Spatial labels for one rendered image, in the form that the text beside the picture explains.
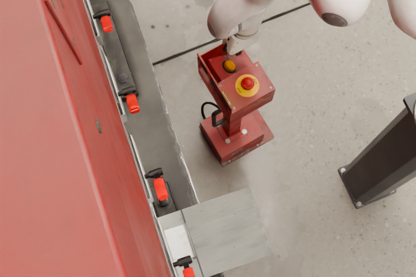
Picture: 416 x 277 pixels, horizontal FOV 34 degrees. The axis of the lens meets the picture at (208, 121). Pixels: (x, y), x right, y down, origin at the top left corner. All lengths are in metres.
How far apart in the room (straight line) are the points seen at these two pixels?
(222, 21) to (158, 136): 0.41
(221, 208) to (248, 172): 1.05
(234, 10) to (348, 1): 0.39
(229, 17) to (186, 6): 1.35
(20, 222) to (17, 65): 0.10
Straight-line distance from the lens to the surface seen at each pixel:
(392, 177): 2.27
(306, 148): 2.81
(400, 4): 1.42
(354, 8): 1.34
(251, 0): 1.61
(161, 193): 1.42
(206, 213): 1.73
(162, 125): 1.90
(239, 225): 1.72
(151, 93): 1.93
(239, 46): 1.90
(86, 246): 0.42
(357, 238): 2.78
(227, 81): 2.04
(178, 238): 1.72
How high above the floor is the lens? 2.71
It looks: 75 degrees down
